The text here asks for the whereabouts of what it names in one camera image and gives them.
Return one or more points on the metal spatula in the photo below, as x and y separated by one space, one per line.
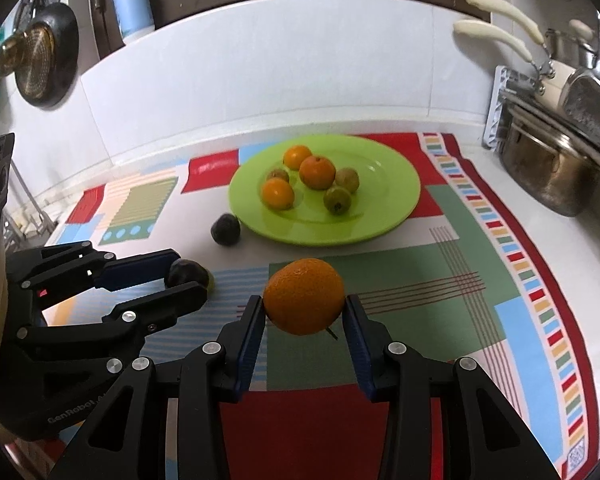
587 105

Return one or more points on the large orange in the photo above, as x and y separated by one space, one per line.
304 296

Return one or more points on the black frying pan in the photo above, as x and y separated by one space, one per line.
66 55

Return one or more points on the blue white pump bottle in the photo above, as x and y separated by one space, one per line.
132 10

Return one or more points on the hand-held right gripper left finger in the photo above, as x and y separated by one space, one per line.
247 355

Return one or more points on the white metal shelf rack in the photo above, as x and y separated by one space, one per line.
495 110

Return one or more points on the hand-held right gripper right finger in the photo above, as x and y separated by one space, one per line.
362 360

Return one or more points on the dark purple plum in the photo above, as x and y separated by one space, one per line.
186 271
225 229

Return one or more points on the large steel stockpot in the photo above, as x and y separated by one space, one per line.
545 175

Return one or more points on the green plate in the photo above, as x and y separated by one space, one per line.
380 200

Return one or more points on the medium orange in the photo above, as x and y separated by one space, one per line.
317 172

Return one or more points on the small gold strainer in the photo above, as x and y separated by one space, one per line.
10 57

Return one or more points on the small orange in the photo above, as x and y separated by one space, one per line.
298 156
277 193

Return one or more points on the chrome gooseneck faucet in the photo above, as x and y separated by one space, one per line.
39 220

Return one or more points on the colourful patchwork printed cloth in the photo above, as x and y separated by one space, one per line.
480 310

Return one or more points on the brownish green kiwi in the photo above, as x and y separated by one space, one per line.
277 174
346 179

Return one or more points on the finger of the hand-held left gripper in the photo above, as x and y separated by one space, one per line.
180 297
140 267

